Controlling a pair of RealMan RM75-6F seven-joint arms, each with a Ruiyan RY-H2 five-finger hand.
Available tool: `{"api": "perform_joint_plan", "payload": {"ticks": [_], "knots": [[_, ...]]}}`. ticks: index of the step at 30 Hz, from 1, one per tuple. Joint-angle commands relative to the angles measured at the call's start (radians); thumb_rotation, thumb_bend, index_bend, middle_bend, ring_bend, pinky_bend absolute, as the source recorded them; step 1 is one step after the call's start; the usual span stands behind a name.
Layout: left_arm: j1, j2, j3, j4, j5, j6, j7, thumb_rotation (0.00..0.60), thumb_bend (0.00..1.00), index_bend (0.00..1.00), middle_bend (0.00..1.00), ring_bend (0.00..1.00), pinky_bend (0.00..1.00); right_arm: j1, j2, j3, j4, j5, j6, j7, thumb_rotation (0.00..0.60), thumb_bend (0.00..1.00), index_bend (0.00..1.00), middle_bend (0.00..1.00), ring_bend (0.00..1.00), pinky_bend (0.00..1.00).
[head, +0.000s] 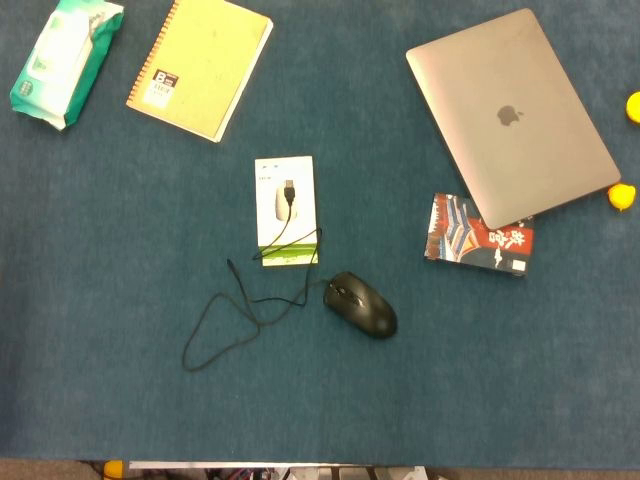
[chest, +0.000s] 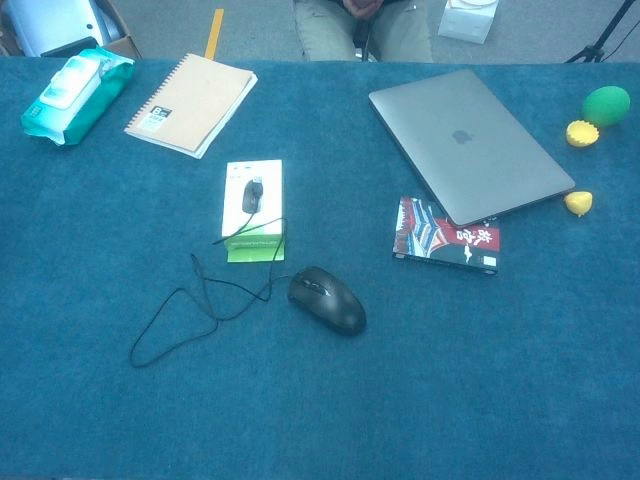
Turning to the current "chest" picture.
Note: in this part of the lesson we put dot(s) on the black computer mouse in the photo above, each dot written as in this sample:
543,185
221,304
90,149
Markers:
330,302

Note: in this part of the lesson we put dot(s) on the white and green box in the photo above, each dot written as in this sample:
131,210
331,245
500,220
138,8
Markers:
265,200

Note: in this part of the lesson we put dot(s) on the red blue illustrated book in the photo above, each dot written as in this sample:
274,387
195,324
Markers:
440,240

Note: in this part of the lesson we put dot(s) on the grey closed laptop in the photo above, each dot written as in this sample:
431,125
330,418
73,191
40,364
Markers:
470,145

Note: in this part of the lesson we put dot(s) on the tan spiral notebook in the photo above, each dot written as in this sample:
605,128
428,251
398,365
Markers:
195,105

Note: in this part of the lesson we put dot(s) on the seated person khaki trousers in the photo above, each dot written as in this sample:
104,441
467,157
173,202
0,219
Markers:
320,30

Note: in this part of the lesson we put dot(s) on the yellow lemon toy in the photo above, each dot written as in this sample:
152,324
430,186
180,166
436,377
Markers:
578,202

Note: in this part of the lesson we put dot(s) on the yellow jagged shell cup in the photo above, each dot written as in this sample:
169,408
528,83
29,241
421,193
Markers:
581,134

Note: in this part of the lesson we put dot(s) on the green white wet wipes pack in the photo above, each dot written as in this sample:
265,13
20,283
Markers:
75,100

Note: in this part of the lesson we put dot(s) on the green egg toy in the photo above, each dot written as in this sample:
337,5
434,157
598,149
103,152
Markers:
605,106

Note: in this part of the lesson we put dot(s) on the black tripod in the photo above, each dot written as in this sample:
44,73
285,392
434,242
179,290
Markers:
592,51

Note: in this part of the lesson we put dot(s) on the white plastic appliance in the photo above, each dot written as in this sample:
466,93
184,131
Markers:
50,20

